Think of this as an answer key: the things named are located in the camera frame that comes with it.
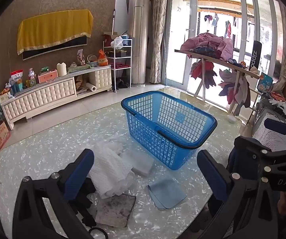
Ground pink storage box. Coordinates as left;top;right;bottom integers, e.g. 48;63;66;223
38;69;59;84

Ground clothes hanging on balcony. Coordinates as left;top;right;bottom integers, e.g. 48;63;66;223
204;14;234;39

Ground red snack bag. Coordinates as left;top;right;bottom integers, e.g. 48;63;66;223
10;70;24;85

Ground white metal shelf rack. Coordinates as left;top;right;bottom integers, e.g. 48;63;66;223
103;38;133;93

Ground pile of pink clothes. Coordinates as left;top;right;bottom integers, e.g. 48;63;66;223
180;32;234;61

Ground black fuzzy cloth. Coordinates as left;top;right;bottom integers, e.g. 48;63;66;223
67;177;98;228

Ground black hair tie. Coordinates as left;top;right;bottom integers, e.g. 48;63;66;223
88;226;108;239

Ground small white wicker basket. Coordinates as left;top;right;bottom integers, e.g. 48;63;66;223
86;54;98;67

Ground yellow cover cloth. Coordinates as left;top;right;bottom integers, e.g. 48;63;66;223
17;9;94;55

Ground mixed hanging clothes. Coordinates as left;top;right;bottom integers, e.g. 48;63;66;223
218;68;251;110

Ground grey stained cloth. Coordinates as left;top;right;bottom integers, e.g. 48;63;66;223
95;194;137;228

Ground wooden clothes stand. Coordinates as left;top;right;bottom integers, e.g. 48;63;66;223
174;49;262;117

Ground black standing banner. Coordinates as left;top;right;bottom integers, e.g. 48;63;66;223
249;40;262;75

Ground white textured towel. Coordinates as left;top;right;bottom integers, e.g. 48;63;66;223
88;143;135;200

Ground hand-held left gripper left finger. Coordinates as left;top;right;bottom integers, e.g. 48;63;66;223
13;149;95;239

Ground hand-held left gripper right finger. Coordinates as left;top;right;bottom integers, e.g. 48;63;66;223
197;150;280;239

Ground red hanging clothes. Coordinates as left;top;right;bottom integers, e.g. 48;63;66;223
189;59;217;89

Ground light blue cloth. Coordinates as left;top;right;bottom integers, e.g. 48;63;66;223
146;178;188;210

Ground standing air conditioner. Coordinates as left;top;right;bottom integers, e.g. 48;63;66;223
129;0;150;87

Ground cream tufted tv cabinet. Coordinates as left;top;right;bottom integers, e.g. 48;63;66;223
2;65;112;130

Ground grey patterned sofa cover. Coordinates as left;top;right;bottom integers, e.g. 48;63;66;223
251;103;286;153

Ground open cardboard box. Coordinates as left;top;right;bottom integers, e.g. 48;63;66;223
102;31;119;42

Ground white plastic bag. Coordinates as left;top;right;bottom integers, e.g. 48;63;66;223
111;36;125;50

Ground black bag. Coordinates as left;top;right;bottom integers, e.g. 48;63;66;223
116;77;130;89

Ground black television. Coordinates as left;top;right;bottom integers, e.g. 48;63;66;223
22;36;88;61

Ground white thin cloth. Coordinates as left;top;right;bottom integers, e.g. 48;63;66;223
94;141;125;155

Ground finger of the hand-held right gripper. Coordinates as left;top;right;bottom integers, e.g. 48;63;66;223
227;136;286;178
264;118;286;150

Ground colourful cartoon box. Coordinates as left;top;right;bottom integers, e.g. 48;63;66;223
256;72;273;93

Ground glass sliding door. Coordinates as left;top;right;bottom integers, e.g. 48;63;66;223
166;0;279;110

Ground white fluffy towel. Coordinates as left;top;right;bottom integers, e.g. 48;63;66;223
119;151;154;177

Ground blue plastic basket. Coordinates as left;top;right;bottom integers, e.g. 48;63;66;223
121;91;218;171

